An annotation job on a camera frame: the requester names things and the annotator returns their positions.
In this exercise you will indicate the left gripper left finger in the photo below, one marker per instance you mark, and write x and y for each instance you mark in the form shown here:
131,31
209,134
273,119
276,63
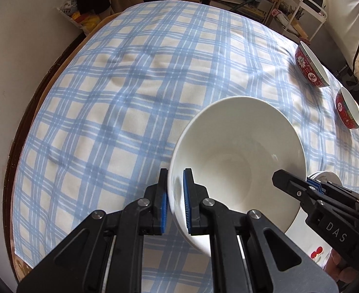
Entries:
104,252

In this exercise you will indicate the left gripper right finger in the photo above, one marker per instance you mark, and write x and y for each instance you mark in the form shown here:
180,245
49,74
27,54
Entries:
249,253

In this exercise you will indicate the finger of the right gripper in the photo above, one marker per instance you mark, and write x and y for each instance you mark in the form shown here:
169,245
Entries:
314,184
295,187

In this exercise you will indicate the cherry plate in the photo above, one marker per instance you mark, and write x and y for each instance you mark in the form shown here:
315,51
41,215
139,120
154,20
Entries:
308,241

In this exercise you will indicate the red patterned bowl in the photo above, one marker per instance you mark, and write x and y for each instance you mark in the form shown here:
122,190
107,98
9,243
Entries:
347,109
310,66

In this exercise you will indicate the plain white bowl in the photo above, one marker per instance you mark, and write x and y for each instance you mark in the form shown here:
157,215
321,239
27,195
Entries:
233,147

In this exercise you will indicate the person's right hand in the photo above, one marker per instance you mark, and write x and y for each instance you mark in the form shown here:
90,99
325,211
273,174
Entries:
345,274

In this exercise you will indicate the blue white plaid tablecloth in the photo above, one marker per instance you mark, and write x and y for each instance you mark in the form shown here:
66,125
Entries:
111,119

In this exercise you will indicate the white rolling cart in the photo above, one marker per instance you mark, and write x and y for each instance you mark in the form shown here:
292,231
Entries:
298,20

